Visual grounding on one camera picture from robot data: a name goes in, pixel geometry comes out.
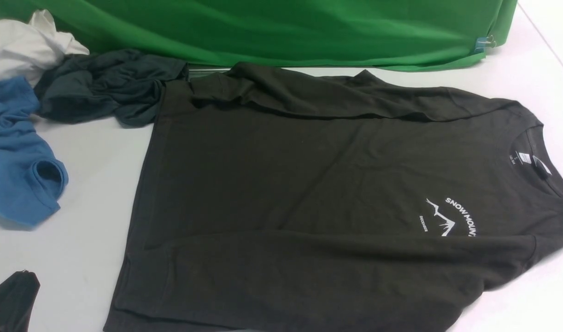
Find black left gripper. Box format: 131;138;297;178
0;270;40;332

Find dark gray long-sleeve top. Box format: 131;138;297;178
103;63;563;332

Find blue crumpled garment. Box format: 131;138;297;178
0;76;69;228

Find dark teal crumpled garment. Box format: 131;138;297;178
34;49;188;128

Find white crumpled garment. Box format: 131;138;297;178
0;9;90;87

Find green backdrop cloth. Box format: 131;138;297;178
0;0;517;72

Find blue binder clip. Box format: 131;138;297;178
473;35;497;54

